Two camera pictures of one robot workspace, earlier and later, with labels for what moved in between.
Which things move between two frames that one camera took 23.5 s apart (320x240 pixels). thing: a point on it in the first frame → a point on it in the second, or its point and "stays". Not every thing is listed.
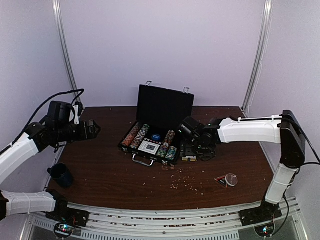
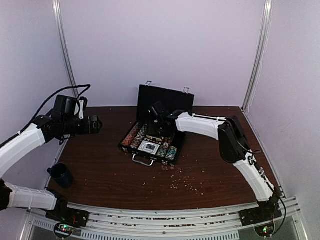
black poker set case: [155, 136] stays
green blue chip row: [162, 151] stays
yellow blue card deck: [192, 158] → [152, 137]
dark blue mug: [61, 175] stays
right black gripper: [186, 150] → [151, 129]
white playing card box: [148, 147] stays
